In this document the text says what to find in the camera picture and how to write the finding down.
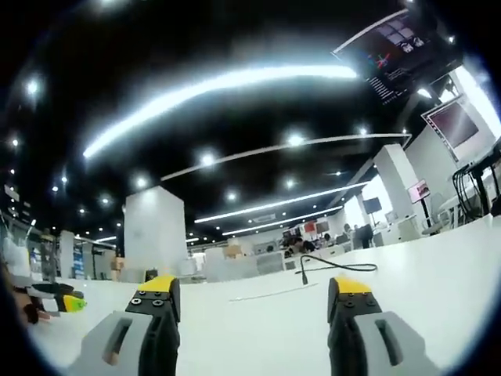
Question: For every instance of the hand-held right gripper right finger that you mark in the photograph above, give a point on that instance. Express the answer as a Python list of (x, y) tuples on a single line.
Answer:
[(352, 344)]

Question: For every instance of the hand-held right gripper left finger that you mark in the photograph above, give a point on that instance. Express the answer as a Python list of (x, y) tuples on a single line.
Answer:
[(156, 344)]

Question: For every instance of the white desk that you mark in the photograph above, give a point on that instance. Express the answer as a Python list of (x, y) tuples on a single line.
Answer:
[(254, 333)]

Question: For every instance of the thin white strip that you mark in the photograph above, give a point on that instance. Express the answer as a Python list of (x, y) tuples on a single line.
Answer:
[(274, 294)]

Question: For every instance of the white square pillar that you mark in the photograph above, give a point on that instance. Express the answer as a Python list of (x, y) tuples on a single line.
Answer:
[(154, 235)]

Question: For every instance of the cardboard box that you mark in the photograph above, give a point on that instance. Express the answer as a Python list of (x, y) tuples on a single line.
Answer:
[(233, 248)]

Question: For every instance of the white chair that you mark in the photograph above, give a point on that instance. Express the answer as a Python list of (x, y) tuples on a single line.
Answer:
[(444, 213)]

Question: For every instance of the small screen on stand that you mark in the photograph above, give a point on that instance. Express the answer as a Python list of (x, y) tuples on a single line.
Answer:
[(419, 190)]

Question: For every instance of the white framed monitor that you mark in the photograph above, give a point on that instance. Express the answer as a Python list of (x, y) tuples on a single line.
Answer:
[(456, 127)]

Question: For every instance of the long ceiling light strip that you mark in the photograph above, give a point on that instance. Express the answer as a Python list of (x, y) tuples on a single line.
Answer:
[(203, 98)]

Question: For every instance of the large dark hanging screen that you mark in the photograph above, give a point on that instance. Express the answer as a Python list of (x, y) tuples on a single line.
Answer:
[(399, 47)]

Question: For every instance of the black wall television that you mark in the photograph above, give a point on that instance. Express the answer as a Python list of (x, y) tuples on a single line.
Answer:
[(372, 204)]

